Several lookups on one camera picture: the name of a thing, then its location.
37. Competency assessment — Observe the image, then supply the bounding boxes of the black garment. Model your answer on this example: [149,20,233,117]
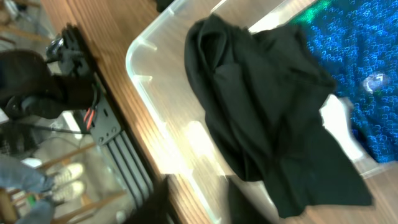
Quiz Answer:
[184,15,373,218]

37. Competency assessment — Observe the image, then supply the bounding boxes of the sparkly blue green fabric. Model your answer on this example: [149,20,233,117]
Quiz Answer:
[291,0,397,163]

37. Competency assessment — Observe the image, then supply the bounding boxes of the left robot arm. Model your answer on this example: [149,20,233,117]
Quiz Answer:
[1,50,100,119]

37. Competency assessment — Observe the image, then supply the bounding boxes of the clear plastic storage container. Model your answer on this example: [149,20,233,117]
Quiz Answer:
[126,0,397,223]

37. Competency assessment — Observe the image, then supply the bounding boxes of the person's white shoes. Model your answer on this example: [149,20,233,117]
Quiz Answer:
[52,163,86,203]

